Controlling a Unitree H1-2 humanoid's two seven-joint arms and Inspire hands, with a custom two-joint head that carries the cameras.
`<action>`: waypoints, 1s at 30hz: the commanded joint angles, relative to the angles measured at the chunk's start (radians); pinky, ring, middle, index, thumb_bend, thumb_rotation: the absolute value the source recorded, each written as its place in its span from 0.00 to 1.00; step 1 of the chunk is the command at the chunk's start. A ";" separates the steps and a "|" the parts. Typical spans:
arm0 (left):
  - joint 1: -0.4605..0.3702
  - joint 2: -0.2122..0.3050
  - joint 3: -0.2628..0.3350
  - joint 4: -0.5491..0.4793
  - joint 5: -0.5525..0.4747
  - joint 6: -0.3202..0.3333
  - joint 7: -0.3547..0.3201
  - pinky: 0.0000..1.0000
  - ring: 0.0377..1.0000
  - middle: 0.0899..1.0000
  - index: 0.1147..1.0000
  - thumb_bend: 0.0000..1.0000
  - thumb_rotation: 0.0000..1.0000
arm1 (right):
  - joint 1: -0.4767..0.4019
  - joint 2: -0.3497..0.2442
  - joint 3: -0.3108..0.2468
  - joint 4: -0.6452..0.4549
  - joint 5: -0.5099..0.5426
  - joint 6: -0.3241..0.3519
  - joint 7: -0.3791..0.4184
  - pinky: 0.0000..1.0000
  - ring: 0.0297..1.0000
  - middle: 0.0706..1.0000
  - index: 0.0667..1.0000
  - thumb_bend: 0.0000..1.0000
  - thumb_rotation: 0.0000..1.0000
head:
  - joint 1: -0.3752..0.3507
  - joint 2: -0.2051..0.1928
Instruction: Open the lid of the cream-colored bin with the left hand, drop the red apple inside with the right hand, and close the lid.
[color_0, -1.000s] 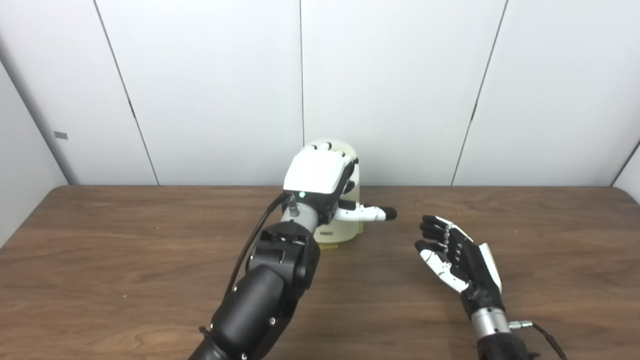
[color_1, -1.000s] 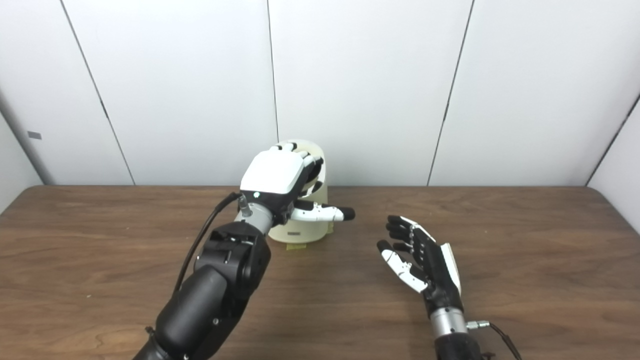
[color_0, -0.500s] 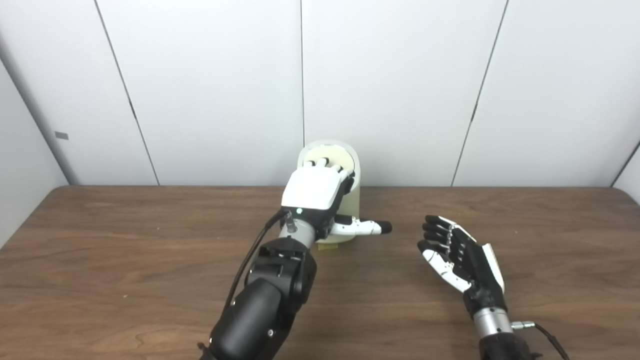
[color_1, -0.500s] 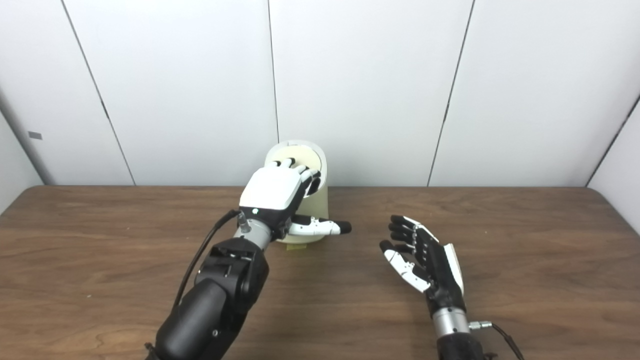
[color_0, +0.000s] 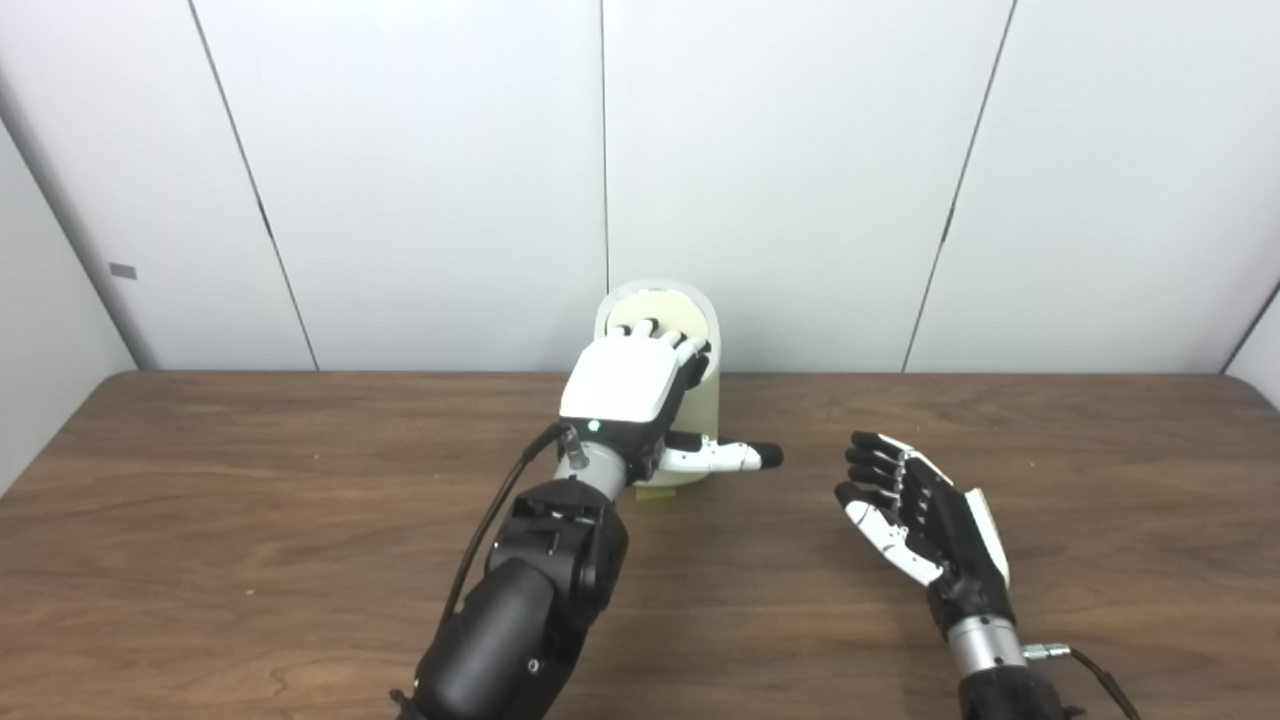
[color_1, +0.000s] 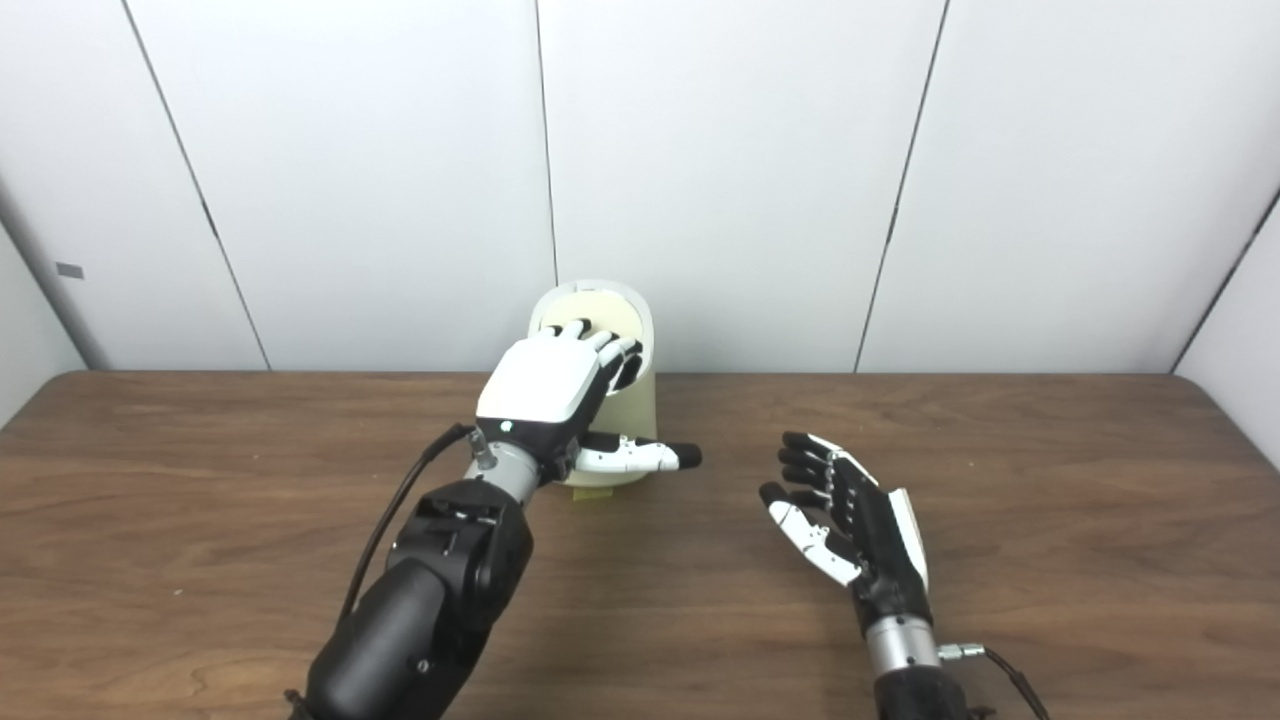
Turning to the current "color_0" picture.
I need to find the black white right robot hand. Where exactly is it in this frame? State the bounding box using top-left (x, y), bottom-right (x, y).
top-left (835, 431), bottom-right (1016, 636)

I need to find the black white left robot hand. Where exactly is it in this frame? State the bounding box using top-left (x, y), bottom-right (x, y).
top-left (558, 318), bottom-right (785, 486)

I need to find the cream round bin lid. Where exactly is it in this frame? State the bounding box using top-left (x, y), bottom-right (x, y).
top-left (610, 290), bottom-right (704, 346)

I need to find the cream-colored round bin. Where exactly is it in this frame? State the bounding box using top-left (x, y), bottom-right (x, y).
top-left (594, 279), bottom-right (723, 488)

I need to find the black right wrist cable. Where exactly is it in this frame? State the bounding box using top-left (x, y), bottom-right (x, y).
top-left (1022, 643), bottom-right (1141, 720)

